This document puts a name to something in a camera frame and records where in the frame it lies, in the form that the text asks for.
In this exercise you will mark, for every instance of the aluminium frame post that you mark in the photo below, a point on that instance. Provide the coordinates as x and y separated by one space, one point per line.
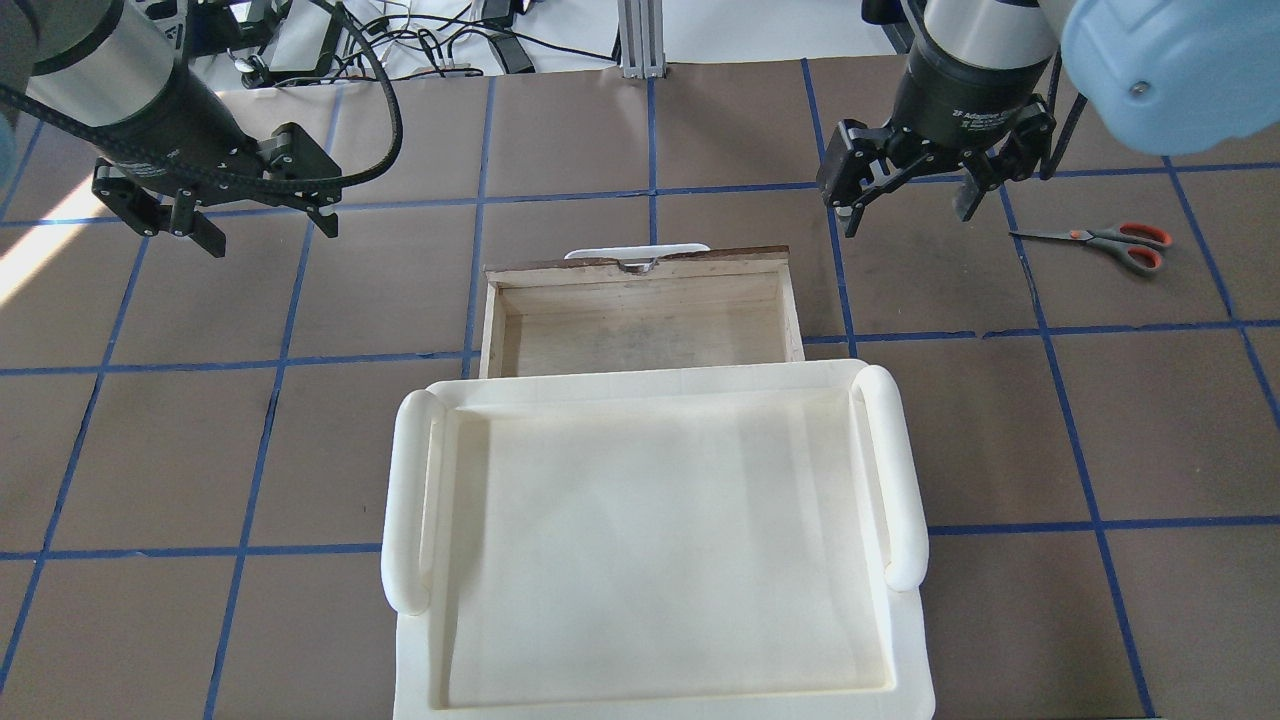
642 53

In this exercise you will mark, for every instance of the white drawer handle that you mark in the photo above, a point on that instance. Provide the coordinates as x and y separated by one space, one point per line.
637 259

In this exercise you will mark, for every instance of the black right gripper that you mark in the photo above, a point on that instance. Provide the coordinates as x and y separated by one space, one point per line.
950 100

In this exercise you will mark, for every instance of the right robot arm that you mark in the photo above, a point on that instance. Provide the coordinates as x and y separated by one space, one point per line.
1166 77

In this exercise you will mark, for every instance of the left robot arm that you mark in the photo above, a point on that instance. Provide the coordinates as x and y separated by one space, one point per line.
103 63

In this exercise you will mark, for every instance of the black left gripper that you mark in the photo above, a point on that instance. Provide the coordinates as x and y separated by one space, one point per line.
178 128

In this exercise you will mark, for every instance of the grey orange handled scissors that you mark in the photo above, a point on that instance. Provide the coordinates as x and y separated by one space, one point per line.
1138 247

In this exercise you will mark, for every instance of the white plastic tray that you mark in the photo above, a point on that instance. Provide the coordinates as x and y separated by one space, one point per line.
729 542

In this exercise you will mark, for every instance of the light wooden drawer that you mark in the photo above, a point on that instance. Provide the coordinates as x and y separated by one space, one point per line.
724 307

